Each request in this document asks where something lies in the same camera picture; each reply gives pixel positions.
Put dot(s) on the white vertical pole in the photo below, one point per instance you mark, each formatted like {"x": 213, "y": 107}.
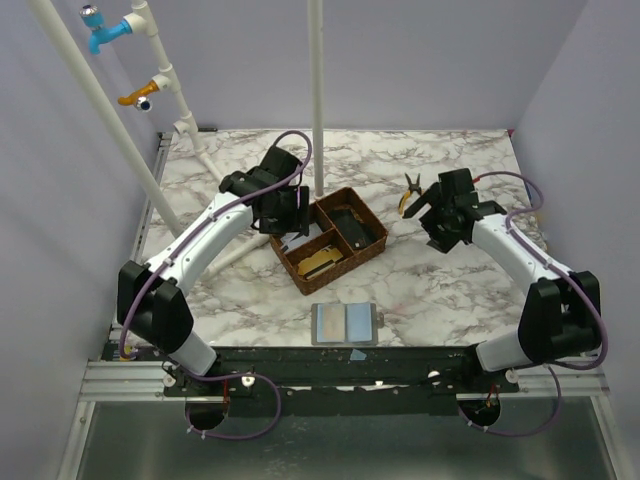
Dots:
{"x": 316, "y": 61}

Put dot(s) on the woven brown divided basket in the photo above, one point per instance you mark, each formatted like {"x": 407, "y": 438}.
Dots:
{"x": 345, "y": 197}

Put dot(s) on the blue faucet tap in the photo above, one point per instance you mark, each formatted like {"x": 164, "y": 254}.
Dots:
{"x": 100, "y": 33}

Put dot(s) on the gold faucet tap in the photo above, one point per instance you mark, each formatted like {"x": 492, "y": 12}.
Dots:
{"x": 140, "y": 98}

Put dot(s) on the gold card with stripe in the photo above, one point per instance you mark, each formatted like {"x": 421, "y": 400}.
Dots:
{"x": 319, "y": 262}

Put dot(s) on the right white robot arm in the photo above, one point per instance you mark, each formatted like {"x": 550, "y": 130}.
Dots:
{"x": 561, "y": 322}

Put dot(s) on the white PVC pipe frame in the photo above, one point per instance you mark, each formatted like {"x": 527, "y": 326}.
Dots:
{"x": 202, "y": 40}

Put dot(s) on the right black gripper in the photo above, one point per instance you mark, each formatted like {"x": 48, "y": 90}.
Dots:
{"x": 435, "y": 205}

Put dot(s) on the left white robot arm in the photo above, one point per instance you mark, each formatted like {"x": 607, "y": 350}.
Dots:
{"x": 151, "y": 297}

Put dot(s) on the silver VIP card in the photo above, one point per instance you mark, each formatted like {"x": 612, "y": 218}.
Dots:
{"x": 294, "y": 240}

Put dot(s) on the aluminium frame rail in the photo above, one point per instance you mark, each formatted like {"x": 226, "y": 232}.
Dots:
{"x": 559, "y": 425}

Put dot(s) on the yellow handled pliers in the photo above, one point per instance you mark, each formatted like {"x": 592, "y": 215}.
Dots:
{"x": 413, "y": 187}

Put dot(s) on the white diagonal pole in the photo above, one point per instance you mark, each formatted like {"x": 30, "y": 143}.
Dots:
{"x": 63, "y": 42}

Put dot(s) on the grey card holder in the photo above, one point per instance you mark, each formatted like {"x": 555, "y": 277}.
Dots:
{"x": 345, "y": 324}

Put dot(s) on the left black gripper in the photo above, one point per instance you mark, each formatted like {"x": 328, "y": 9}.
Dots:
{"x": 288, "y": 216}

